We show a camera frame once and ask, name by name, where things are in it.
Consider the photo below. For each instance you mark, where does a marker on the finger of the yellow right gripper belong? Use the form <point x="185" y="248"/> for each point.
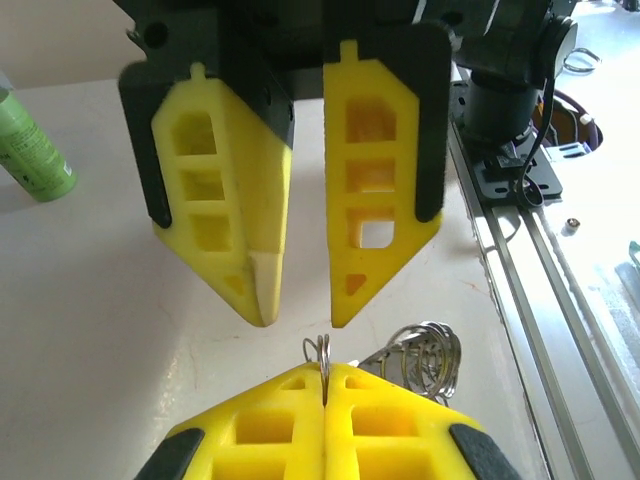
<point x="250" y="200"/>
<point x="405" y="150"/>

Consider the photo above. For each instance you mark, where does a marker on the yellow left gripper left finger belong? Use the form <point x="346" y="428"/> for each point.
<point x="305" y="440"/>

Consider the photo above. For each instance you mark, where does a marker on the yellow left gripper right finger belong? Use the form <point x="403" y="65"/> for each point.
<point x="340" y="440"/>

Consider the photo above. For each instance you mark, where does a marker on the small clear object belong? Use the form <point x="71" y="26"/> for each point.
<point x="385" y="362"/>

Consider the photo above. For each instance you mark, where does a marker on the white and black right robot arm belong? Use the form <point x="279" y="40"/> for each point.
<point x="500" y="100"/>

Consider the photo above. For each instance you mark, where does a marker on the small metal nut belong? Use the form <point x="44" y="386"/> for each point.
<point x="572" y="226"/>

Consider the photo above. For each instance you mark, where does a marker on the green cylindrical can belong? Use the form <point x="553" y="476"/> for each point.
<point x="35" y="150"/>

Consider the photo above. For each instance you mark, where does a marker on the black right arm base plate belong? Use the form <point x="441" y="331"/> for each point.
<point x="500" y="180"/>

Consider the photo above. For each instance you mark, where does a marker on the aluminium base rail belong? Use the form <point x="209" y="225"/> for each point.
<point x="525" y="300"/>

